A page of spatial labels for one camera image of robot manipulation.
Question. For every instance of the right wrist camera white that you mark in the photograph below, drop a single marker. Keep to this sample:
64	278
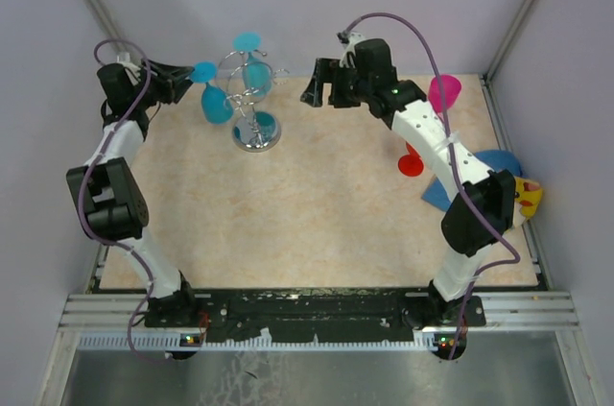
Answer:
349	40

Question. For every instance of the white cable duct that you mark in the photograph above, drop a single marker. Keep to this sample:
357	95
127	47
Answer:
184	342

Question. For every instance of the blue Pikachu cloth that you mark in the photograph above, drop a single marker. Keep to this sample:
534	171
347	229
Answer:
484	193

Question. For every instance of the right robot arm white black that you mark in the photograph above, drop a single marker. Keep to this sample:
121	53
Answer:
403	106

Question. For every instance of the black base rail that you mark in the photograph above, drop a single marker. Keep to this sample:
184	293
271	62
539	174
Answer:
299	314

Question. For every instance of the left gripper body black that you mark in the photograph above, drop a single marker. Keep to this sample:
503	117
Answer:
154	87

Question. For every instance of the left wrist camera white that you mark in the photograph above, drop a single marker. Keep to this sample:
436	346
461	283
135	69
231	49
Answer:
125	59

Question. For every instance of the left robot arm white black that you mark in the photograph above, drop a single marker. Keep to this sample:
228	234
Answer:
111	207

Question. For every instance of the red wine glass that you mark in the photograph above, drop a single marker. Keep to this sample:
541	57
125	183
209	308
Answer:
410	164

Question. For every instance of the teal wine glass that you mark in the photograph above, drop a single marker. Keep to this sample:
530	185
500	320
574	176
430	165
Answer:
256	74

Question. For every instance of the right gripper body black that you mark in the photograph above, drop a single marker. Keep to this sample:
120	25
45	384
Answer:
347	86

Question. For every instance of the blue wine glass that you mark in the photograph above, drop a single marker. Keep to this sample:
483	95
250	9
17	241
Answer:
215	107

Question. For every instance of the chrome wine glass rack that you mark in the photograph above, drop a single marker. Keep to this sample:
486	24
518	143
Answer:
254	129

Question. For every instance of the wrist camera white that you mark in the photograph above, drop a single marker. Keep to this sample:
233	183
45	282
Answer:
349	40
125	59

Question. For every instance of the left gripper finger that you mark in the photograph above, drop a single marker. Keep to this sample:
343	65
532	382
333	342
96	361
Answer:
171	72
178	90

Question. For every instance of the pink wine glass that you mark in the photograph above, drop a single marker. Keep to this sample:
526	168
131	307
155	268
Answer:
442	95

